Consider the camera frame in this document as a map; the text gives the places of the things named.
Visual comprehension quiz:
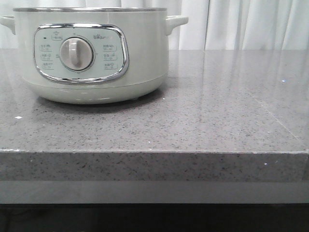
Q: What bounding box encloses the pale green electric cooking pot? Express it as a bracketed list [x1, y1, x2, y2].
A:
[0, 7, 188, 104]

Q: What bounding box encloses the grey round control knob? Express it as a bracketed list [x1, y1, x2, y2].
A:
[60, 37, 93, 71]

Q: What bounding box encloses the white curtain backdrop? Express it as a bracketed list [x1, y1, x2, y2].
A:
[0, 0, 309, 50]

